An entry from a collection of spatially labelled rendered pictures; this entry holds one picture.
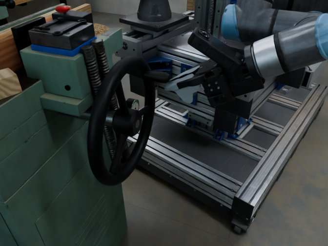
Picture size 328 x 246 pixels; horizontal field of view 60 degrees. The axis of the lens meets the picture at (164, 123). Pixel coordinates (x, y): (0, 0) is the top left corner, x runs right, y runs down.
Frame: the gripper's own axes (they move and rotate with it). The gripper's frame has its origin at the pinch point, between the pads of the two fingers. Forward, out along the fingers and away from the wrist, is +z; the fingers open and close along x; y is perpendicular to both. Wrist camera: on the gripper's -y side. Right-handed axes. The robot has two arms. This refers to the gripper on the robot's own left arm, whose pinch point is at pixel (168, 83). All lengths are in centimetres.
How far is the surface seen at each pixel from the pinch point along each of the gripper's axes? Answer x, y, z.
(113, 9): 330, -32, 216
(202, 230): 24, 80, 36
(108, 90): -16.8, -8.2, 1.5
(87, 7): 29.4, -25.4, 30.5
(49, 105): -15.1, -9.7, 19.3
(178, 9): 325, 12, 123
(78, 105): -14.7, -7.1, 12.5
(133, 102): 15.4, 6.7, 24.2
